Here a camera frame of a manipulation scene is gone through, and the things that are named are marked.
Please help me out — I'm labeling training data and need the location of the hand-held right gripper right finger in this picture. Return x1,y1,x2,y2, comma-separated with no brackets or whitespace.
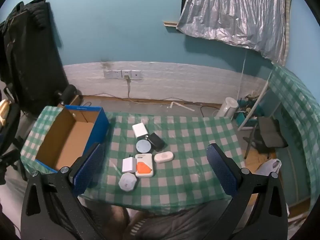
206,143,290,240

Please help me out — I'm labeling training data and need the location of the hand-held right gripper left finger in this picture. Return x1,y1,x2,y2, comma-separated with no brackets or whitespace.
20,142,130,240

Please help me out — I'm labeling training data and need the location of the blue cardboard box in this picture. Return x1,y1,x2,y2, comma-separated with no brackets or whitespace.
35,105,110,174

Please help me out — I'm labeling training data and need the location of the white octagonal device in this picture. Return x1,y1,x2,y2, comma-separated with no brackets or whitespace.
118,172,138,192

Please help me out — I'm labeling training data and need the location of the small white plug charger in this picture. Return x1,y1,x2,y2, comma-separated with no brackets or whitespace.
122,156,137,173

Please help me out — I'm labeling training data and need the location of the white and orange power bank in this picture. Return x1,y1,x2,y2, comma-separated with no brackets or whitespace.
134,153,155,178

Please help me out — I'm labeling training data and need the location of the white oval device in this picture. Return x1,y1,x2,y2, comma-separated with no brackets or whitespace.
154,151,174,163

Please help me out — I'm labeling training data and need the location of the green checked tablecloth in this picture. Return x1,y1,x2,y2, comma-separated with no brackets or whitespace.
20,106,247,215

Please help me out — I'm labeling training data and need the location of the white plastic bag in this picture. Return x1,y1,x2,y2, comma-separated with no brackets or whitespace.
255,159,282,177

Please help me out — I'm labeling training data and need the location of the grey round device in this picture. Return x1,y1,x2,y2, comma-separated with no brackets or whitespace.
136,139,152,154

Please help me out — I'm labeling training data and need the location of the dark folding chair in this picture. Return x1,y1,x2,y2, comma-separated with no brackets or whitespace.
244,116,288,159

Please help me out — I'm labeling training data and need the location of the white humidifier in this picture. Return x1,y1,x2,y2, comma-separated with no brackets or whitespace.
216,97,239,118

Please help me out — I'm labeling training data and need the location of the white square charger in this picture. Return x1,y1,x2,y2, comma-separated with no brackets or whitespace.
132,123,148,138

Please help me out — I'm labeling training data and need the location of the black rectangular device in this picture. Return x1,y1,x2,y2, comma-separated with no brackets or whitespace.
147,132,166,152

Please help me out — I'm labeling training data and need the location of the striped cloth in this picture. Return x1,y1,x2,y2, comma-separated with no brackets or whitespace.
129,216,153,234

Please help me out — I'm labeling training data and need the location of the white floor strip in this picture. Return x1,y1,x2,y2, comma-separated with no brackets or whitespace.
167,101,195,112

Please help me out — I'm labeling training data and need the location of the black dumbbell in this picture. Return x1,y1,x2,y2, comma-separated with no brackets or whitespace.
55,84,78,105

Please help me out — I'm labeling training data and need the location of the beige wooden object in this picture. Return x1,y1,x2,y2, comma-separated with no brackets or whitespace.
0,99,10,126

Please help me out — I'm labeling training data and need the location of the black hanging jacket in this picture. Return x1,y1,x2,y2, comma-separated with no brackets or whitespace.
0,0,69,113

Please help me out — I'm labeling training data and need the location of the silver foil curtain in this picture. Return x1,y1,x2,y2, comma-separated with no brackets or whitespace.
176,0,293,64

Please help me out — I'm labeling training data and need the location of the grey plug cable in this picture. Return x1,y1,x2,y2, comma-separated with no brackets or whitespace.
124,75,140,103

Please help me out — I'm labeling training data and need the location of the green checked wall cloth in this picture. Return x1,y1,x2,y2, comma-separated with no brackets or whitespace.
269,64,320,205

